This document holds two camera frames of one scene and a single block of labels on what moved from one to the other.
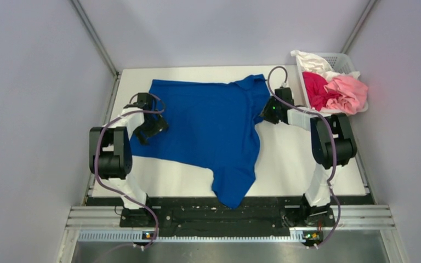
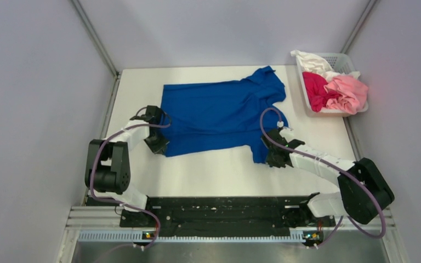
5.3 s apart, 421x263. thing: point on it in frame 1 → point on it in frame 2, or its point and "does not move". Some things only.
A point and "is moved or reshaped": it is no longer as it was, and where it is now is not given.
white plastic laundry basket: x=341 y=62 does not move
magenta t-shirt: x=317 y=96 does not move
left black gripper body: x=150 y=127 → x=156 y=142
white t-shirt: x=312 y=64 does not move
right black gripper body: x=270 y=113 → x=271 y=159
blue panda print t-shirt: x=213 y=125 is moved or reshaped
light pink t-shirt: x=354 y=95 does not move
